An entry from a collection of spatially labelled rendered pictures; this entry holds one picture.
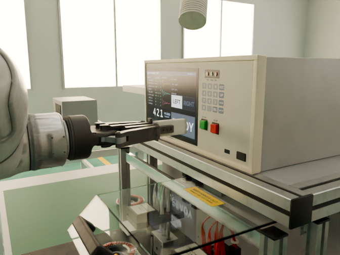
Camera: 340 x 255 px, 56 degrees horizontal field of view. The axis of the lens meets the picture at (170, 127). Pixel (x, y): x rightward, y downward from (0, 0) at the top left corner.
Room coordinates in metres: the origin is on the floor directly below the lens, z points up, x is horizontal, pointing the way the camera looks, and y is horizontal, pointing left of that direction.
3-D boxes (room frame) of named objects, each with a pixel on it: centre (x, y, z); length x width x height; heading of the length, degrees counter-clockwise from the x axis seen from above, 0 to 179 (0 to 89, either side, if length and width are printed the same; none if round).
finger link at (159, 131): (0.59, 0.01, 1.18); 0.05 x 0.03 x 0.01; 120
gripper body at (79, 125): (0.54, 0.14, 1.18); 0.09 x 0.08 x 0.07; 120
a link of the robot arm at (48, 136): (0.51, 0.20, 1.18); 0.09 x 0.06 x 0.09; 30
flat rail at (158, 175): (0.72, -0.01, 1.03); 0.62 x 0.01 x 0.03; 30
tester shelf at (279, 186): (0.83, -0.20, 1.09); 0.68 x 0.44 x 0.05; 30
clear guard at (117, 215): (0.51, -0.01, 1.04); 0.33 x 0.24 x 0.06; 120
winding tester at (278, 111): (0.82, -0.20, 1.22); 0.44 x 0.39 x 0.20; 30
